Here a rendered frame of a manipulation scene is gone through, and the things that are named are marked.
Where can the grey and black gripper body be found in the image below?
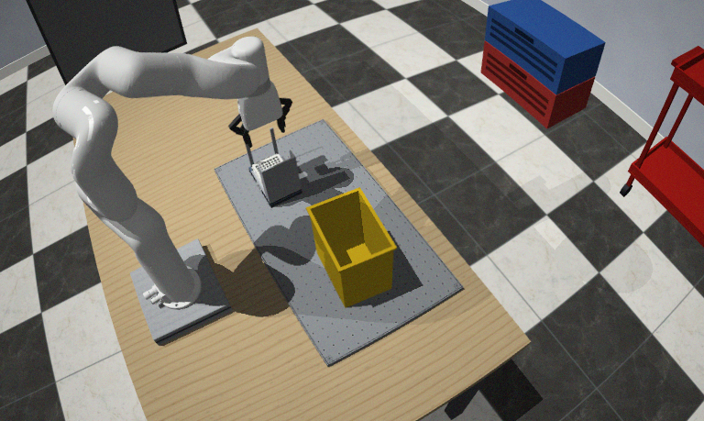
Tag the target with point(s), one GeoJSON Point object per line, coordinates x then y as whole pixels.
{"type": "Point", "coordinates": [260, 110]}

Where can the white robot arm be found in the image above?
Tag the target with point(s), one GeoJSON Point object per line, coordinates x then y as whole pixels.
{"type": "Point", "coordinates": [93, 122]}

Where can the yellow open-top bin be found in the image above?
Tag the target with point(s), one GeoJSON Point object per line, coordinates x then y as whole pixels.
{"type": "Point", "coordinates": [350, 230]}

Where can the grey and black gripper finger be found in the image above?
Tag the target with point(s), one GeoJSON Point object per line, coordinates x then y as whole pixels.
{"type": "Point", "coordinates": [287, 102]}
{"type": "Point", "coordinates": [240, 130]}

